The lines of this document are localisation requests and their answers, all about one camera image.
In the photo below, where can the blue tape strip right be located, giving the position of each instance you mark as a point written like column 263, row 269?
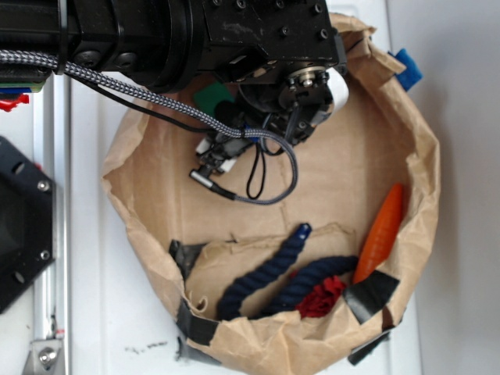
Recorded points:
column 412, row 73

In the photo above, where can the brown paper bag bin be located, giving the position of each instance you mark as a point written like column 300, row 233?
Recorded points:
column 192, row 244

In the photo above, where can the white tray board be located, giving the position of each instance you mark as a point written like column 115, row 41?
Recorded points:
column 117, row 323

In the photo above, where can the red fabric piece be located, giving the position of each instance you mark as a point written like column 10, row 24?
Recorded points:
column 320, row 301

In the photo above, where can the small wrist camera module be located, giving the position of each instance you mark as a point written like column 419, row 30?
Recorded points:
column 217, row 154

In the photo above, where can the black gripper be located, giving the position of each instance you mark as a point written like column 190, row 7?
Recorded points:
column 292, row 109

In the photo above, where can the green rectangular block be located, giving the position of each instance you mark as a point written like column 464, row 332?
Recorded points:
column 208, row 98

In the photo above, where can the orange plastic carrot toy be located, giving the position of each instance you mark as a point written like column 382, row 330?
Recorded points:
column 382, row 235

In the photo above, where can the dark blue rope toy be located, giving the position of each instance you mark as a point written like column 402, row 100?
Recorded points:
column 300, row 286

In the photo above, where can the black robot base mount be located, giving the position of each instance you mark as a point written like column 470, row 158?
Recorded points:
column 27, row 203

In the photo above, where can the aluminium rail with bracket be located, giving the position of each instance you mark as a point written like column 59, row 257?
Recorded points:
column 49, row 352

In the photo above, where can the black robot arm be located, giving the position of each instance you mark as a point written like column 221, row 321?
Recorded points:
column 280, row 54

